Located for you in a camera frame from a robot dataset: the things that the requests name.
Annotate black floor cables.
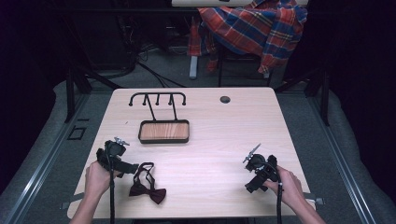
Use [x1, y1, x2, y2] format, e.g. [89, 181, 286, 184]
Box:
[135, 59, 189, 89]

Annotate red blue plaid shirt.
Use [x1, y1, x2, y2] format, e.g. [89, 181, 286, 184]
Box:
[187, 0, 309, 75]

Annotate black metal stand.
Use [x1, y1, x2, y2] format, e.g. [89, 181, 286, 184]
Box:
[274, 68, 332, 127]
[64, 65, 123, 124]

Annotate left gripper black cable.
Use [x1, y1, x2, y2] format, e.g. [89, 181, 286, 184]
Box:
[105, 147, 116, 224]

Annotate person's left hand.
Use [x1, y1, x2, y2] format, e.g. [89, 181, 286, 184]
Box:
[84, 160, 123, 201]

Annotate person's right hand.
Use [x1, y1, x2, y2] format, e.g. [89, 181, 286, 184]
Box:
[262, 165, 305, 209]

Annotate black chair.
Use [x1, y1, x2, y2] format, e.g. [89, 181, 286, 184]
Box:
[217, 43, 273, 88]

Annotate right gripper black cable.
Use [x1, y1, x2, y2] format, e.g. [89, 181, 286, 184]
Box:
[264, 161, 284, 224]

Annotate black hook rack wooden tray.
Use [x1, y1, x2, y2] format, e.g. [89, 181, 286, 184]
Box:
[128, 91, 191, 145]

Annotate grey table bracket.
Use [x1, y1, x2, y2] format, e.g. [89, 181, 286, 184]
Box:
[303, 191, 326, 206]

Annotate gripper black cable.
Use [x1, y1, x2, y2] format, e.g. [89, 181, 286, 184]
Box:
[105, 147, 116, 224]
[264, 161, 284, 224]

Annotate dark red bow tie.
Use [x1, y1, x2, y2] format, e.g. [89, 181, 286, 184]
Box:
[128, 161, 167, 205]

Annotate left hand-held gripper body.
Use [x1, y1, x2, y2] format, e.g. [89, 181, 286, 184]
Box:
[95, 139, 140, 179]

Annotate white table leg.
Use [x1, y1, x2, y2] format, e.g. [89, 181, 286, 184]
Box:
[189, 55, 199, 80]

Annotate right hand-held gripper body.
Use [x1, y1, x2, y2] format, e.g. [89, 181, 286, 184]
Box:
[244, 153, 279, 194]

